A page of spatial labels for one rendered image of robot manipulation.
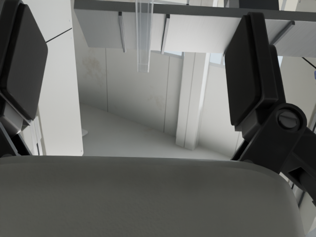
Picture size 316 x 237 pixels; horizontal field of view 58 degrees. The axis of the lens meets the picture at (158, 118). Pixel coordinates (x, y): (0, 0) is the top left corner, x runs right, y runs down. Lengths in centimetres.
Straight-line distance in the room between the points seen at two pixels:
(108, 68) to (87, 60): 48
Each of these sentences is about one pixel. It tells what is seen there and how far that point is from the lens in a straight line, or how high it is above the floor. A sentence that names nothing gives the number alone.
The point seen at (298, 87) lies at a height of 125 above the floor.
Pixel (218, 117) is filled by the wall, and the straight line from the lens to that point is 416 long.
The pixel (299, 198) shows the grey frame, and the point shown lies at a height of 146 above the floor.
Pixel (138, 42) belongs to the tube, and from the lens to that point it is 28.
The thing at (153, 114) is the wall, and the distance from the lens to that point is 469.
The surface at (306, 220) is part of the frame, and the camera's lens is 83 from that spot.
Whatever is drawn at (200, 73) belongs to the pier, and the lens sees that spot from 383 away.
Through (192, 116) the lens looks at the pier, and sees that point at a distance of 410.
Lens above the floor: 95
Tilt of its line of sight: 29 degrees up
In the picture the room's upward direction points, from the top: 176 degrees counter-clockwise
